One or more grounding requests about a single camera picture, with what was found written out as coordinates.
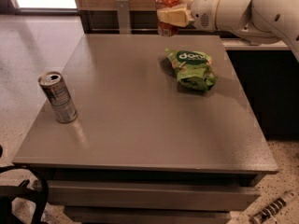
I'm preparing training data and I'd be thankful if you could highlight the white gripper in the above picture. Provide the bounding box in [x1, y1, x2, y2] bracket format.
[157, 0, 220, 32]

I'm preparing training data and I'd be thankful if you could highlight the red coke can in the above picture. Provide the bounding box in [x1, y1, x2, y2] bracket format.
[155, 0, 179, 37]

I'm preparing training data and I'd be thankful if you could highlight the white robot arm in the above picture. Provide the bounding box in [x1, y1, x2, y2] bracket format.
[156, 0, 299, 60]

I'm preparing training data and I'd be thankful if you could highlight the silver redbull can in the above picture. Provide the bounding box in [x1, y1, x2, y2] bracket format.
[38, 71, 78, 123]

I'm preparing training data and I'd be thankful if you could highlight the green chip bag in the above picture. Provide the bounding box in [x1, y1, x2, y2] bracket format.
[165, 49, 217, 91]

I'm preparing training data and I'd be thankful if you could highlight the grey cabinet drawer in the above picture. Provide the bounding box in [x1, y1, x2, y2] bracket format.
[32, 179, 261, 212]

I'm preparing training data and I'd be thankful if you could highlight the striped tube on floor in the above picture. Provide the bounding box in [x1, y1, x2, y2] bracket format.
[250, 190, 298, 224]

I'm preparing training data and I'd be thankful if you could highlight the left metal bracket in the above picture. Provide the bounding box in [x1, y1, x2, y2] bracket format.
[116, 0, 131, 35]

